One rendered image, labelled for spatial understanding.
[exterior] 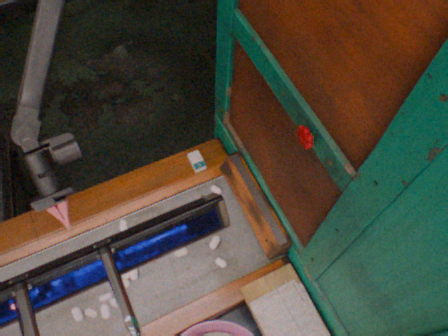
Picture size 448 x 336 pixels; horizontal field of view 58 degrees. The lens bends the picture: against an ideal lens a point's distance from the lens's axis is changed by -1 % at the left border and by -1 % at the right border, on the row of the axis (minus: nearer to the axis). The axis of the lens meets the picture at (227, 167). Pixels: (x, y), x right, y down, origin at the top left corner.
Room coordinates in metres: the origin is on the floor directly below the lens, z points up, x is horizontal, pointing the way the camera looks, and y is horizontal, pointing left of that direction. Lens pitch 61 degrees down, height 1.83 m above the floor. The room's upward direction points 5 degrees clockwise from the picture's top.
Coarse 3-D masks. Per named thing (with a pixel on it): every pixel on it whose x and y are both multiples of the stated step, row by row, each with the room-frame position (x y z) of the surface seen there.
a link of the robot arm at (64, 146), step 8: (24, 128) 0.48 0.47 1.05; (24, 136) 0.46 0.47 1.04; (32, 136) 0.47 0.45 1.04; (56, 136) 0.50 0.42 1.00; (64, 136) 0.50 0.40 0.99; (72, 136) 0.51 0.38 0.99; (24, 144) 0.45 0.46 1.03; (32, 144) 0.45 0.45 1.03; (40, 144) 0.47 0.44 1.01; (56, 144) 0.48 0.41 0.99; (64, 144) 0.48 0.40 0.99; (72, 144) 0.49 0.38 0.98; (56, 152) 0.46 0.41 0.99; (64, 152) 0.47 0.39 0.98; (72, 152) 0.47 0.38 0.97; (80, 152) 0.48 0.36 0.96; (64, 160) 0.45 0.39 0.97; (72, 160) 0.46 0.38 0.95
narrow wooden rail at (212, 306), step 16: (256, 272) 0.28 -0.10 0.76; (224, 288) 0.23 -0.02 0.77; (192, 304) 0.18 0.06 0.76; (208, 304) 0.19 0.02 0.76; (224, 304) 0.19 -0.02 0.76; (240, 304) 0.20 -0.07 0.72; (160, 320) 0.14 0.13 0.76; (176, 320) 0.14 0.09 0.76; (192, 320) 0.15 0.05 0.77; (208, 320) 0.16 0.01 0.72
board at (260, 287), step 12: (288, 264) 0.31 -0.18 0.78; (264, 276) 0.27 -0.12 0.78; (276, 276) 0.27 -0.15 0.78; (288, 276) 0.27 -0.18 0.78; (240, 288) 0.23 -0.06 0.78; (252, 288) 0.23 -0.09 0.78; (264, 288) 0.24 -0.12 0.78; (276, 288) 0.24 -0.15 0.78; (252, 300) 0.20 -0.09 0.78; (252, 312) 0.18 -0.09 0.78; (324, 324) 0.16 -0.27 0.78
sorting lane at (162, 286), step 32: (192, 192) 0.50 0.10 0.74; (224, 192) 0.51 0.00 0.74; (128, 224) 0.39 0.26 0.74; (32, 256) 0.27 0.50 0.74; (192, 256) 0.31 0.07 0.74; (224, 256) 0.32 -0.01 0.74; (256, 256) 0.33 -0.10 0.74; (96, 288) 0.20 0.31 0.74; (128, 288) 0.21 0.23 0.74; (160, 288) 0.22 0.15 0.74; (192, 288) 0.23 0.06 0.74; (64, 320) 0.12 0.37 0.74; (96, 320) 0.13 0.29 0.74
